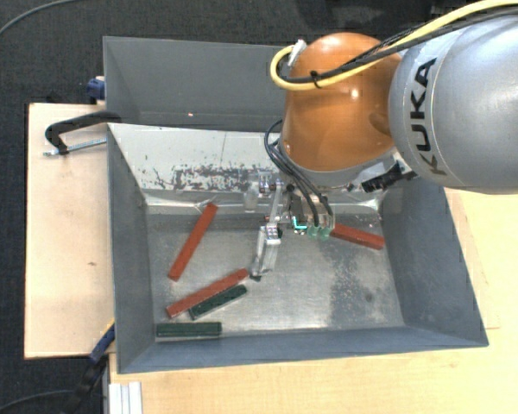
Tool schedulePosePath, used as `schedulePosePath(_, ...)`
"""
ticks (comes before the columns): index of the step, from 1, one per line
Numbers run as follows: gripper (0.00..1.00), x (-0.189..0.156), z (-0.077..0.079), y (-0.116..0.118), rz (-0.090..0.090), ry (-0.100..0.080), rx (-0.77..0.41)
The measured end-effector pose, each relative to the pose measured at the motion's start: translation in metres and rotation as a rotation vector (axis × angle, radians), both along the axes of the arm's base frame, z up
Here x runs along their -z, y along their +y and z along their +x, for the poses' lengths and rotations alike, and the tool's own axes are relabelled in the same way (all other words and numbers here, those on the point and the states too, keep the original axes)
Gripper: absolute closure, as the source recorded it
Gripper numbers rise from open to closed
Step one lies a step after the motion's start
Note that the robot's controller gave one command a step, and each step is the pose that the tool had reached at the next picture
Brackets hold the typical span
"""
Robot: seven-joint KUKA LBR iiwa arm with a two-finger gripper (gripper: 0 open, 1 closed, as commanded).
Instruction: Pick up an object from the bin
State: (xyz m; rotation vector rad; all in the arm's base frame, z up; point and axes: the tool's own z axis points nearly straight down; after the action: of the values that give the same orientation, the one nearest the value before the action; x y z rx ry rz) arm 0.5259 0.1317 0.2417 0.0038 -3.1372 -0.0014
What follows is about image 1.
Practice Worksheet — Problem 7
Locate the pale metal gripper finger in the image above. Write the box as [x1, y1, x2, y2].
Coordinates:
[261, 225, 283, 275]
[249, 224, 270, 278]

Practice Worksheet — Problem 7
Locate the grey metal bin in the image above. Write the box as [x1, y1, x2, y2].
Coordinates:
[102, 35, 490, 374]

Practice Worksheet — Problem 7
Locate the dark green flat block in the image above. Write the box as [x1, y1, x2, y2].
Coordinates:
[155, 321, 224, 341]
[187, 285, 249, 322]

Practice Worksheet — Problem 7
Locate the red-brown flat block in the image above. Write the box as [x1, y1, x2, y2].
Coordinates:
[329, 223, 387, 251]
[165, 267, 250, 320]
[167, 202, 220, 282]

